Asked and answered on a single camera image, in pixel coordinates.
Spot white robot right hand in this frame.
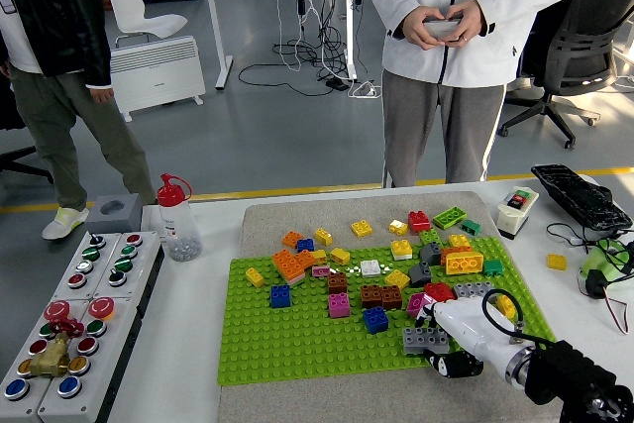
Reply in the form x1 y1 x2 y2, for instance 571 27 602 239
418 296 530 380

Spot person's right hand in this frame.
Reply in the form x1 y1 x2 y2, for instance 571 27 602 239
401 5 450 52

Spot person's left hand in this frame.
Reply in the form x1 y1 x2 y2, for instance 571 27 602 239
444 0 485 50

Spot grey remote control box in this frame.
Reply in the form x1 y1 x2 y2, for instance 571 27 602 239
422 16 465 42

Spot grey eight-stud toy brick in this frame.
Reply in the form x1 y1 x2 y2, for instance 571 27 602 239
401 326 451 356

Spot white box coloured switches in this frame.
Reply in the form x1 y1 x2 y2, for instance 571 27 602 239
496 187 540 241

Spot red square toy brick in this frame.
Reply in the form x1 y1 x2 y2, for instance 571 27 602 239
424 281 457 303

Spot pink and white toy brick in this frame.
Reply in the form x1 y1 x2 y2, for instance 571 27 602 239
405 291 437 319

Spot yellow narrow toy brick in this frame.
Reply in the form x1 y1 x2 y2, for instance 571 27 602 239
495 293 517 319

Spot grey curved toy brick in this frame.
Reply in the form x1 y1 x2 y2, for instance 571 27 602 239
408 262 433 288
419 242 443 267

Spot brown square toy brick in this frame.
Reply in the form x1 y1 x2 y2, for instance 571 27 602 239
327 271 350 295
360 284 383 309
379 285 404 311

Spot orange long toy brick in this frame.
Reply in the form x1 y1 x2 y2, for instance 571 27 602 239
439 246 475 268

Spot blue square toy brick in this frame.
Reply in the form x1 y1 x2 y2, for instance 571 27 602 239
362 305 390 335
269 284 293 309

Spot red tall toy brick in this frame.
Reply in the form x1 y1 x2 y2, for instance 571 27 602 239
407 210 432 234

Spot magenta square toy brick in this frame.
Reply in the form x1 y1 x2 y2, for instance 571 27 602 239
327 292 352 319

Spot green studded baseplate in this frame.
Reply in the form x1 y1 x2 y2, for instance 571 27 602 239
216 235 557 387

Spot large yellow hollow brick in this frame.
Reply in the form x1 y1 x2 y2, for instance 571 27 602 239
445 251 484 276

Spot yellow white brick stack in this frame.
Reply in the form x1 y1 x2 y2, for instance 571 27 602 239
389 239 414 262

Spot black mesh office chair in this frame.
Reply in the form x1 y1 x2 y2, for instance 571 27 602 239
497 0 634 150

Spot lime green long brick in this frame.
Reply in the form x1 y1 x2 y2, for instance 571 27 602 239
432 206 469 231

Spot small black motor block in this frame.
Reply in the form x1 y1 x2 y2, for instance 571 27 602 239
585 268 610 300

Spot lime green plastic part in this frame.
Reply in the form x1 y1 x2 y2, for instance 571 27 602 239
578 238 633 281

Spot black keyboard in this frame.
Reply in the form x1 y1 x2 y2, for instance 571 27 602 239
530 163 634 233

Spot orange pink white brick stack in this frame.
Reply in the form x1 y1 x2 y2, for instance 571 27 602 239
270 249 307 287

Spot white panel heater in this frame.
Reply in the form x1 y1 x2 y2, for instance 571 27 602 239
109 35 207 123

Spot white plastic chair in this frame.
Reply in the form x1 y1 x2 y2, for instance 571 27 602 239
104 0 189 48

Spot clear bottle red cap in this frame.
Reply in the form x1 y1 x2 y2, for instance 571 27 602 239
157 172 204 263

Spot small white push-button box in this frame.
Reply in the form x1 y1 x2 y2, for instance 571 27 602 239
53 231 123 301
93 230 165 318

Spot large white emergency-stop button box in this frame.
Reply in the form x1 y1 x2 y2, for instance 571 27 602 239
0 297 93 419
37 296 143 423

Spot grey block with hole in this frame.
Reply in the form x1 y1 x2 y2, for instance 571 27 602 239
83 193 145 236

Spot hanging cable bundle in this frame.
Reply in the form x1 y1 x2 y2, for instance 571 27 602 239
237 0 377 97

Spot red and white wires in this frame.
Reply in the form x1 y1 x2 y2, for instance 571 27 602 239
604 293 631 336

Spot thin black cable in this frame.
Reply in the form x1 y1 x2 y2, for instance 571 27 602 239
546 221 634 290

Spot brass valve red handle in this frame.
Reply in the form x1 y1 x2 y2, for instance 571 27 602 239
29 316 85 378

